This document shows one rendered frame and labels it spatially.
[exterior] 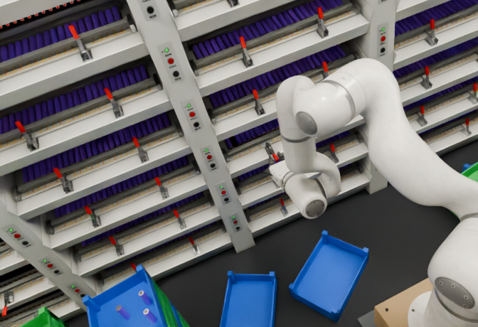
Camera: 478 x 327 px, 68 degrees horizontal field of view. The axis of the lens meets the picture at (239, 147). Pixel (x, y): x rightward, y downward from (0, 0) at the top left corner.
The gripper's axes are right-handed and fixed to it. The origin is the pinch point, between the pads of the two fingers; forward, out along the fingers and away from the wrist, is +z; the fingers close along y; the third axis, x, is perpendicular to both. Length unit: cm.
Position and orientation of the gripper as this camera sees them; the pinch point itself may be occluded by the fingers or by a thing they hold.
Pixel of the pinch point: (276, 158)
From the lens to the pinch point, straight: 132.0
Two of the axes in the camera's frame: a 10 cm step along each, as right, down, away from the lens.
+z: -2.7, -4.3, 8.6
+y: 9.2, -3.8, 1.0
